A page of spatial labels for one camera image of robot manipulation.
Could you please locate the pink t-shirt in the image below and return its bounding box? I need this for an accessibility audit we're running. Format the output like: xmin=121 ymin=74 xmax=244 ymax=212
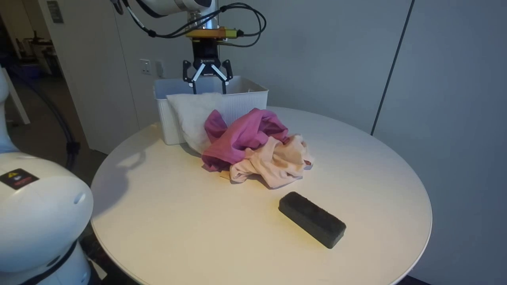
xmin=201 ymin=107 xmax=293 ymax=174

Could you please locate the black rectangular box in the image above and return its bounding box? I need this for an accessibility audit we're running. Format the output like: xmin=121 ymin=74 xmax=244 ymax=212
xmin=278 ymin=189 xmax=349 ymax=250

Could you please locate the black base cable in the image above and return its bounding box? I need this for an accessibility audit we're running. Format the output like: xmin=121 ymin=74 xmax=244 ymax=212
xmin=7 ymin=69 xmax=83 ymax=170

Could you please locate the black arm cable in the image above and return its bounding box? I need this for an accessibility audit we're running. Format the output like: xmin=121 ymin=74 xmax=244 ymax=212
xmin=110 ymin=0 xmax=270 ymax=50

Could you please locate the peach t-shirt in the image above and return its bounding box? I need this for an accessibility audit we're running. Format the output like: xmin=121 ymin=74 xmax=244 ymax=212
xmin=228 ymin=134 xmax=314 ymax=189

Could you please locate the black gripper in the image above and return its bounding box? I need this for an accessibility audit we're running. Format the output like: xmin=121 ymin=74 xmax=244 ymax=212
xmin=181 ymin=37 xmax=235 ymax=96

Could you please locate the grey wall sign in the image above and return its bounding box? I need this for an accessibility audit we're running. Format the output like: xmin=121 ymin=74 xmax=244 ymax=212
xmin=46 ymin=0 xmax=65 ymax=25

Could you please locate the white wall outlet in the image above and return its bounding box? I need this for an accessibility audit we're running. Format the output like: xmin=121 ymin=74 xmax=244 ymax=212
xmin=138 ymin=56 xmax=156 ymax=77

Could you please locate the gold wrist camera mount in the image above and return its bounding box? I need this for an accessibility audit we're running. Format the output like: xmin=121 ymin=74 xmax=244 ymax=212
xmin=186 ymin=26 xmax=241 ymax=41

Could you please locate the white storage container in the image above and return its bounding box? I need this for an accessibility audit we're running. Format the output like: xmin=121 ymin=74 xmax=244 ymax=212
xmin=152 ymin=74 xmax=270 ymax=147

